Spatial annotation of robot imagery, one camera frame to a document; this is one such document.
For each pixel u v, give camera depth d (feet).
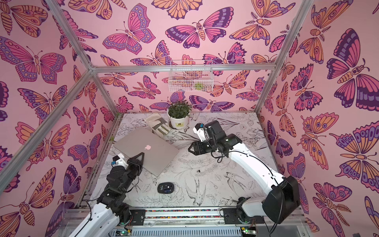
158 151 2.82
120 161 2.35
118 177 1.91
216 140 1.91
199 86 3.52
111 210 1.85
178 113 3.20
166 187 2.66
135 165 2.26
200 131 2.30
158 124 3.61
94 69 3.02
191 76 3.13
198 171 2.94
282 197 1.28
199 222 2.39
